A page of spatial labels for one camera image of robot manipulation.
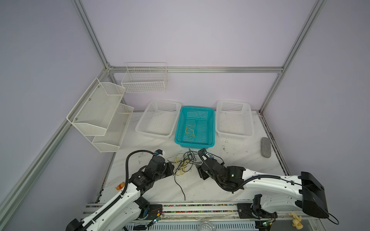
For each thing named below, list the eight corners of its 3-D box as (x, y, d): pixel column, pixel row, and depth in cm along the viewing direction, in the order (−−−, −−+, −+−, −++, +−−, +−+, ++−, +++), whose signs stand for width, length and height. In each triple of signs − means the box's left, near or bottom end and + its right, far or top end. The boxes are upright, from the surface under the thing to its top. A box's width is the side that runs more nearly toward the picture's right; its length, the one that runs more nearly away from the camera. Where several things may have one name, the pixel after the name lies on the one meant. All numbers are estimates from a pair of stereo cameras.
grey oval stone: (259, 157, 97) (262, 154, 94) (260, 139, 107) (262, 136, 104) (268, 159, 96) (271, 157, 93) (268, 141, 106) (271, 138, 103)
